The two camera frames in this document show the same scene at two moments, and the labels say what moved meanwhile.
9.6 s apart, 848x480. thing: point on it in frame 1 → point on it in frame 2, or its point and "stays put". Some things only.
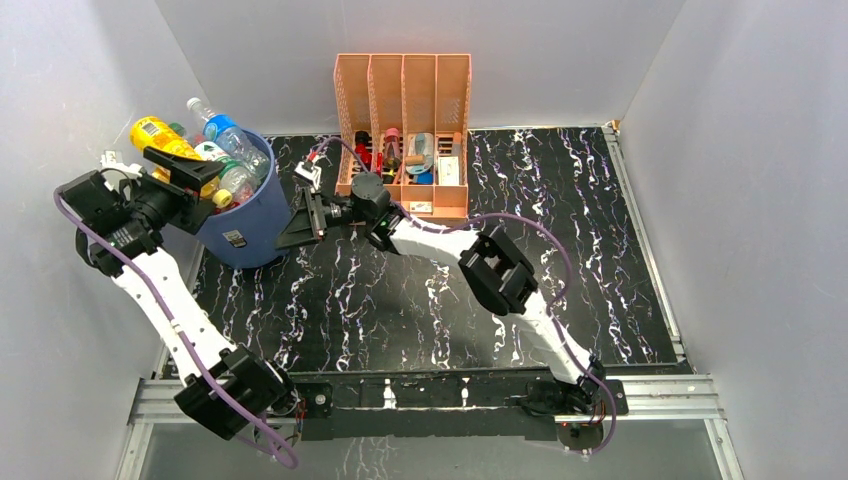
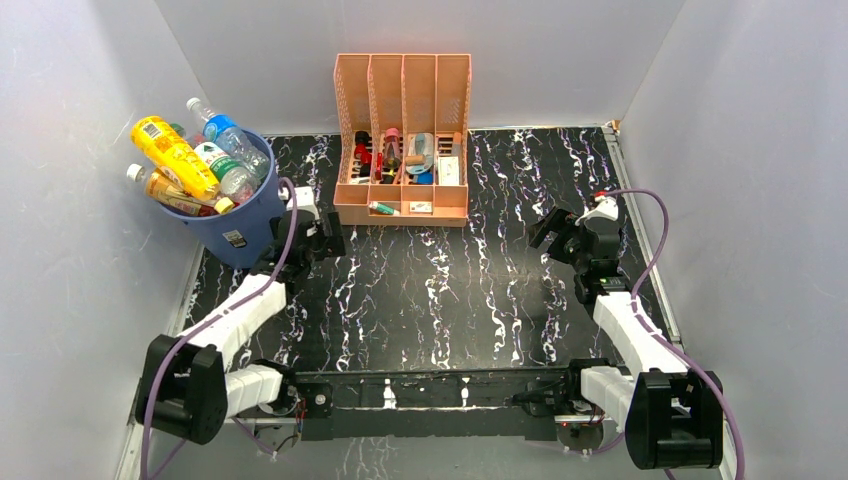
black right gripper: (308, 223) → (558, 221)
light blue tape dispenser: (420, 156) stays put
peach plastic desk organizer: (405, 117) stays put
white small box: (448, 171) stays put
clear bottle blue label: (222, 129) stays put
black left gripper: (187, 176) → (329, 244)
